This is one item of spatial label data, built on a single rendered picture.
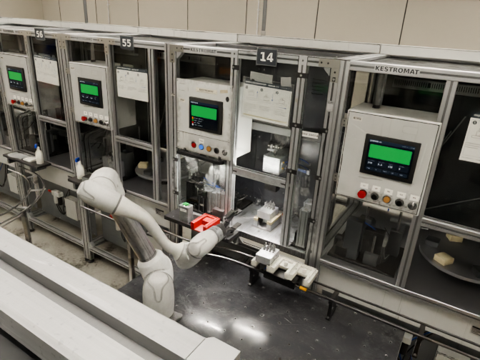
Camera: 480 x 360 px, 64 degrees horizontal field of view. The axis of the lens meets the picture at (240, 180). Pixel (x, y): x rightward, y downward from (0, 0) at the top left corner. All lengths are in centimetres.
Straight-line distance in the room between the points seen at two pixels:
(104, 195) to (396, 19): 455
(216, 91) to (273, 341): 142
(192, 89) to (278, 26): 382
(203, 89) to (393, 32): 362
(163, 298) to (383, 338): 117
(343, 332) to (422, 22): 417
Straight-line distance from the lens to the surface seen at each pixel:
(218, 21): 668
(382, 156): 197
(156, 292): 202
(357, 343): 221
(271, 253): 229
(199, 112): 240
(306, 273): 228
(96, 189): 182
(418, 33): 553
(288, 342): 212
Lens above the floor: 217
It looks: 22 degrees down
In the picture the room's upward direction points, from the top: 3 degrees clockwise
